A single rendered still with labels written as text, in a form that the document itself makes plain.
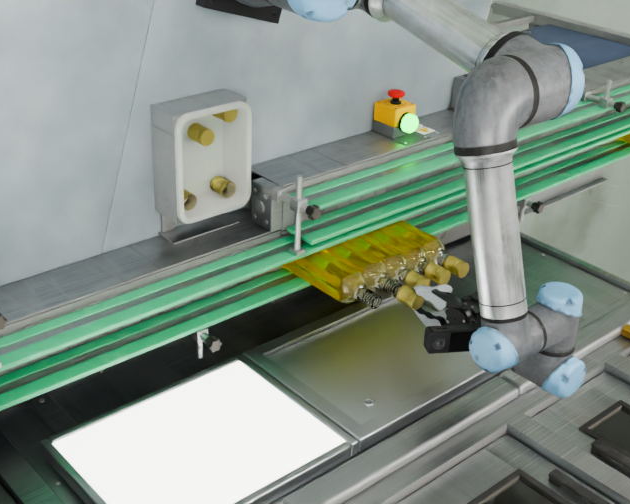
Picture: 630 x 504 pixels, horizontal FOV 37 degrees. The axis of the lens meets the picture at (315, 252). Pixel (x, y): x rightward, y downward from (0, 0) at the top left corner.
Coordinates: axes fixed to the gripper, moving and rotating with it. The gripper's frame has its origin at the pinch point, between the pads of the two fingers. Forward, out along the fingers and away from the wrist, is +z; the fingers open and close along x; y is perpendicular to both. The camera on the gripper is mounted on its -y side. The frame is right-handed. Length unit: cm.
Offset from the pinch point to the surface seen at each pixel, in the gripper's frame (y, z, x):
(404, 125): 30.0, 34.6, 18.9
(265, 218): -11.8, 32.3, 8.4
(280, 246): -11.4, 27.7, 3.7
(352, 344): -6.4, 10.1, -12.9
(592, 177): 109, 32, -13
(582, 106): 91, 28, 13
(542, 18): 159, 92, 14
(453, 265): 15.9, 4.5, 0.4
